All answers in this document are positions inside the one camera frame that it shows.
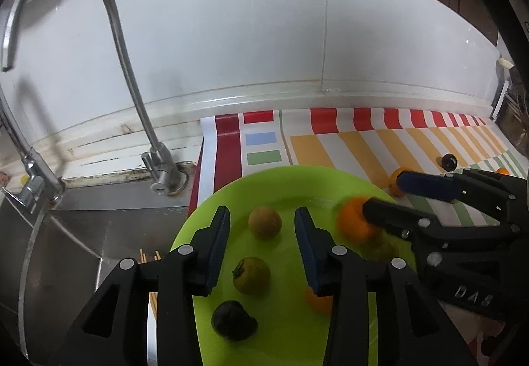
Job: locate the striped colourful tablecloth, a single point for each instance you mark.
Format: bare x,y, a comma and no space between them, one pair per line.
330,142

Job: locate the steel dish rack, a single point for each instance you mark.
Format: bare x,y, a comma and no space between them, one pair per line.
512,122

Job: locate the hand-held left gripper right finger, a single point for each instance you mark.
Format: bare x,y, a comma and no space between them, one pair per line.
308,250

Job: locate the slim gooseneck steel faucet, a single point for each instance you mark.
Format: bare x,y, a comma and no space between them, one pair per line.
124,60

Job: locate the green plate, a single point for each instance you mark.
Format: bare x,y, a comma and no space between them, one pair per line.
283,262

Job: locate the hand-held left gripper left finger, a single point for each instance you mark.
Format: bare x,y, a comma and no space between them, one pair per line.
219,242

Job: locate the dark purple plum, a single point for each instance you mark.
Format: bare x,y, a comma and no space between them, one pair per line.
231,319
448,161

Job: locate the wooden chopsticks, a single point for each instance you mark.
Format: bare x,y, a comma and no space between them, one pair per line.
155,262

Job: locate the orange mandarin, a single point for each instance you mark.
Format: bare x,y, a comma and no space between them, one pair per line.
393,178
502,172
320,303
353,225

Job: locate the beige longan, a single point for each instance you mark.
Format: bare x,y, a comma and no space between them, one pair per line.
265,222

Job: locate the stainless steel sink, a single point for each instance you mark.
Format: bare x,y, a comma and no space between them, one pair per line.
82,233

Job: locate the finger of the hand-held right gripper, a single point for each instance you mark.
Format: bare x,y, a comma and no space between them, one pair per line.
425,184
392,217

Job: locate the large pull-down steel faucet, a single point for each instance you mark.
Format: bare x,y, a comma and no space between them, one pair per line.
33,175

